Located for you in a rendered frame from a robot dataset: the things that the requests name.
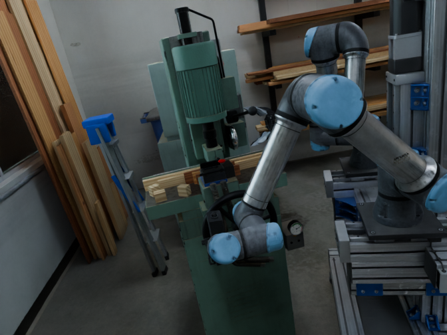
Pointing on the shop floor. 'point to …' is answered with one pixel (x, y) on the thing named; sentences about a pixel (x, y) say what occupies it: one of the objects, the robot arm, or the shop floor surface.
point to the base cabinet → (242, 293)
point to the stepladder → (99, 126)
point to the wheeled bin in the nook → (153, 121)
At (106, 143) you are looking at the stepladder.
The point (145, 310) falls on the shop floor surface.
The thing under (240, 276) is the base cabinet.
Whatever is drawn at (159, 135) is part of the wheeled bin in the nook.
